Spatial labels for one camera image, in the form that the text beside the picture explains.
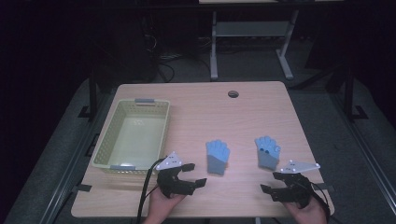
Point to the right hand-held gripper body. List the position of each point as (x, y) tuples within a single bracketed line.
[(297, 189)]

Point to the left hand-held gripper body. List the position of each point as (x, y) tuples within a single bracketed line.
[(169, 161)]

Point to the blue grey glove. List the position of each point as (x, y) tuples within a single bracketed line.
[(216, 155), (266, 155)]

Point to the cream plastic basket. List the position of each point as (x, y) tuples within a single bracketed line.
[(137, 137)]

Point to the person's right hand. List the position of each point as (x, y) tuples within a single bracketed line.
[(308, 214)]

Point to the person's left hand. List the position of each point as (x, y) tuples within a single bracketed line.
[(159, 207)]

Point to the black tape strip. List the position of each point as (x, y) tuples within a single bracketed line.
[(82, 188), (328, 187)]

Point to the black metal stand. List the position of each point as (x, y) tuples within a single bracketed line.
[(92, 93), (348, 93)]

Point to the aluminium rail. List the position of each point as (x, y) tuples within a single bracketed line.
[(62, 189), (373, 165)]

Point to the white metal desk frame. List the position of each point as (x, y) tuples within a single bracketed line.
[(249, 28)]

